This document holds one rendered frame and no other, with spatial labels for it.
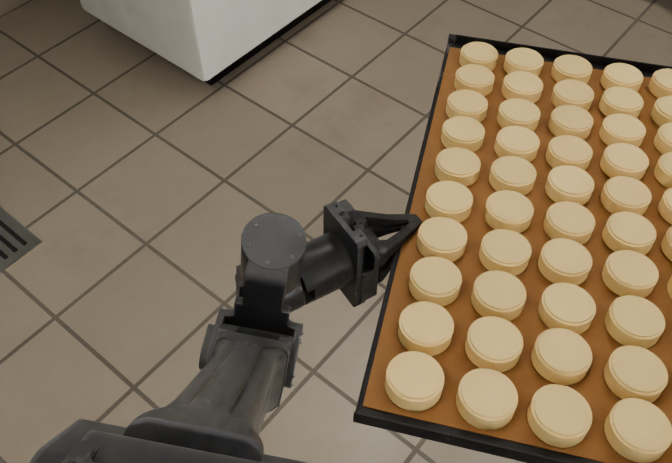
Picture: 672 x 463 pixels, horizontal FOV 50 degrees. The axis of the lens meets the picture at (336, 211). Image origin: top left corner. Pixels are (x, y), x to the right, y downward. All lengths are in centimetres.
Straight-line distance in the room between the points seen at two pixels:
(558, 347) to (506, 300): 6
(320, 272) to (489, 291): 16
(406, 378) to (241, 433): 31
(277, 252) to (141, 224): 148
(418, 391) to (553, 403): 11
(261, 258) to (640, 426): 34
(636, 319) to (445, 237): 19
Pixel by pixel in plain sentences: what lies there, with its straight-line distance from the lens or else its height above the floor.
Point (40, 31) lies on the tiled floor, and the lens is 285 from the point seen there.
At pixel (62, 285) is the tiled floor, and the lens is 202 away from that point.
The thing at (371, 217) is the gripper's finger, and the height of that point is 100.
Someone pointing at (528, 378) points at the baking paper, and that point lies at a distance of 68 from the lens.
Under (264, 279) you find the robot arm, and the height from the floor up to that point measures 107.
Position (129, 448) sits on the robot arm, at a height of 131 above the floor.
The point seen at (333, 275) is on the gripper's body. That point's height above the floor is 100.
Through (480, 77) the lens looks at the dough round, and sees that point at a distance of 96.
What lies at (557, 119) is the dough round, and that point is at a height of 98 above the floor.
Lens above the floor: 158
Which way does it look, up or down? 51 degrees down
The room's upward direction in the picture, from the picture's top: straight up
